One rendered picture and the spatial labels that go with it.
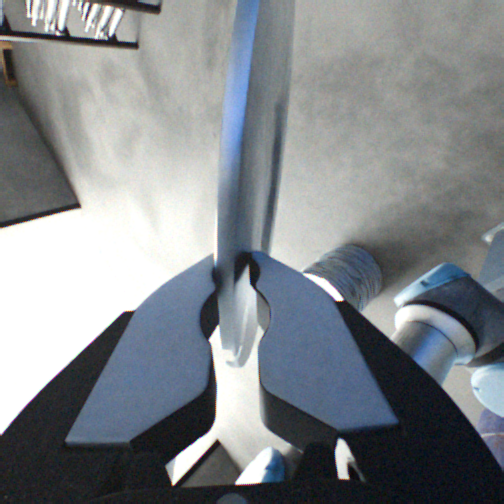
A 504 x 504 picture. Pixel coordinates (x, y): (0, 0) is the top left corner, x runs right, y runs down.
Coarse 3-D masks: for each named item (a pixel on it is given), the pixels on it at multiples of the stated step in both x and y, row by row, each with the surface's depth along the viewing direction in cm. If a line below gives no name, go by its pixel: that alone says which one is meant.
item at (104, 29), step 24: (0, 0) 117; (24, 0) 135; (48, 0) 129; (72, 0) 130; (96, 0) 130; (120, 0) 137; (0, 24) 128; (48, 24) 142; (96, 24) 155; (120, 48) 169
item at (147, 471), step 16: (304, 448) 5; (320, 448) 5; (144, 464) 5; (160, 464) 5; (304, 464) 5; (320, 464) 5; (336, 464) 5; (128, 480) 5; (144, 480) 5; (160, 480) 5; (304, 480) 4; (320, 480) 4; (336, 480) 4; (352, 480) 4; (112, 496) 4; (128, 496) 4; (144, 496) 4; (160, 496) 4; (176, 496) 4; (192, 496) 4; (208, 496) 4; (224, 496) 4; (240, 496) 4; (256, 496) 4; (272, 496) 4; (288, 496) 4; (304, 496) 4; (320, 496) 4; (336, 496) 4; (352, 496) 4; (368, 496) 4; (384, 496) 4; (400, 496) 4
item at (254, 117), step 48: (240, 0) 9; (288, 0) 17; (240, 48) 9; (288, 48) 22; (240, 96) 9; (240, 144) 9; (240, 192) 9; (240, 240) 11; (240, 288) 12; (240, 336) 14
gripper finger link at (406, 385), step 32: (352, 320) 8; (384, 352) 7; (384, 384) 6; (416, 384) 6; (416, 416) 6; (448, 416) 6; (352, 448) 5; (384, 448) 5; (416, 448) 5; (448, 448) 5; (480, 448) 5; (384, 480) 5; (416, 480) 5; (448, 480) 5; (480, 480) 5
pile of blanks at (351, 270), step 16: (320, 256) 126; (336, 256) 117; (352, 256) 117; (368, 256) 120; (304, 272) 110; (320, 272) 107; (336, 272) 108; (352, 272) 110; (368, 272) 116; (336, 288) 102; (352, 288) 107; (368, 288) 113; (352, 304) 104; (368, 304) 118
